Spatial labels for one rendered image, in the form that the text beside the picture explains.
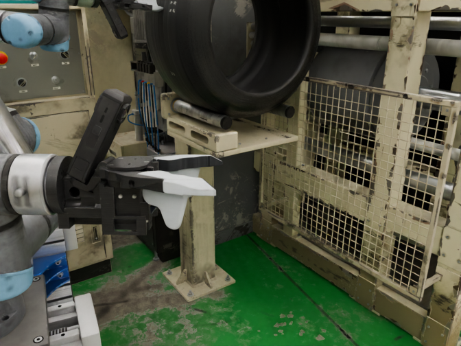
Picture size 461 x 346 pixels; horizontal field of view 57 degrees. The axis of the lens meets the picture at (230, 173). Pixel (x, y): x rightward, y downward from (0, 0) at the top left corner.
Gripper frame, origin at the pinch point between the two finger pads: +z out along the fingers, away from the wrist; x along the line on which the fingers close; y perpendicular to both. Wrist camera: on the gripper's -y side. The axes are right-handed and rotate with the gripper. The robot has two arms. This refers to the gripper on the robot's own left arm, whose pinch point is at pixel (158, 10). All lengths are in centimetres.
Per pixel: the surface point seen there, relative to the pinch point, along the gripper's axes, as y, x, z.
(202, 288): -119, 23, 38
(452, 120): -24, -60, 66
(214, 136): -37.2, -10.3, 16.3
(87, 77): -27, 63, -2
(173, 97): -29.0, 23.2, 18.1
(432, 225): -58, -60, 70
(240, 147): -41, -10, 27
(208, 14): -0.3, -12.8, 9.4
